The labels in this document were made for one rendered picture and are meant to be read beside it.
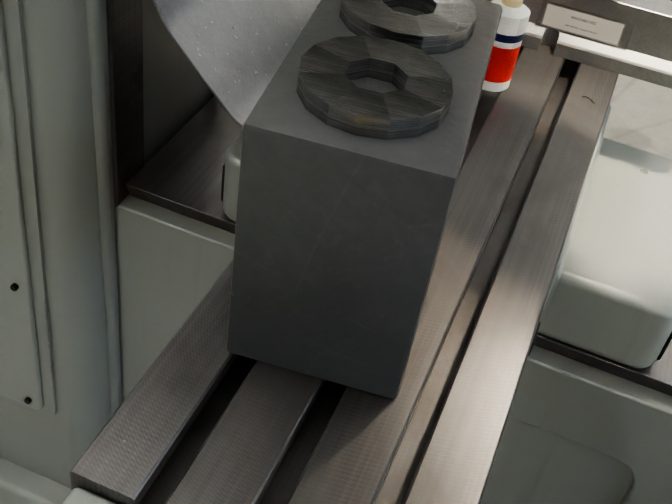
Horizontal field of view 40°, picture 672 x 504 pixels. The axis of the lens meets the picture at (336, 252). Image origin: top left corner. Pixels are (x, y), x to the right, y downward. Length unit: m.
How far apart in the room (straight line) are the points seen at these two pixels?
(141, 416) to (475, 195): 0.36
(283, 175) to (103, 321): 0.72
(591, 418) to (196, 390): 0.54
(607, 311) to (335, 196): 0.48
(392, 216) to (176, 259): 0.61
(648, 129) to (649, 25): 1.84
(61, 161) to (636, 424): 0.67
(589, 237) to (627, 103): 2.00
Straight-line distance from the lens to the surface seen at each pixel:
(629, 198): 1.05
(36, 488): 1.45
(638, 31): 1.04
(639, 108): 2.96
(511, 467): 1.13
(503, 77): 0.93
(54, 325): 1.20
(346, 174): 0.50
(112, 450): 0.57
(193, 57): 0.91
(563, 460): 1.10
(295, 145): 0.49
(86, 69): 0.97
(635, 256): 0.97
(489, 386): 0.64
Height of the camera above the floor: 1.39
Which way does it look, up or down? 41 degrees down
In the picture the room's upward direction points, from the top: 10 degrees clockwise
